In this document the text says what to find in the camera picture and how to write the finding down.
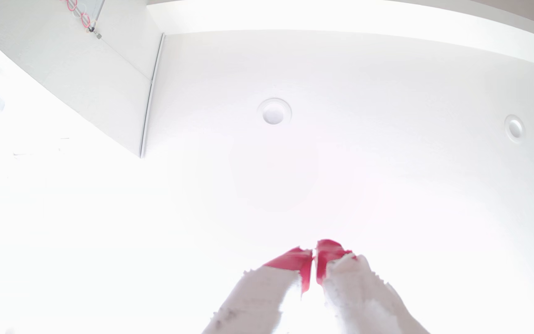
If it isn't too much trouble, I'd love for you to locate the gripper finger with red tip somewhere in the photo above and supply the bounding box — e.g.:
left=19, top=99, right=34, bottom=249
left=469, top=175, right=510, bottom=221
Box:
left=202, top=247, right=313, bottom=334
left=316, top=239, right=431, bottom=334

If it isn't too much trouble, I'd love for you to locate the round recessed ceiling light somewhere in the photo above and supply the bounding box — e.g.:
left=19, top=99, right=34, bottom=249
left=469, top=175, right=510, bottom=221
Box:
left=257, top=97, right=292, bottom=126
left=504, top=114, right=526, bottom=143

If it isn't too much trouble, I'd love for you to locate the red looped cord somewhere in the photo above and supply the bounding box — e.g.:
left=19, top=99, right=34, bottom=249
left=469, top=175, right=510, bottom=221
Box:
left=62, top=0, right=103, bottom=40

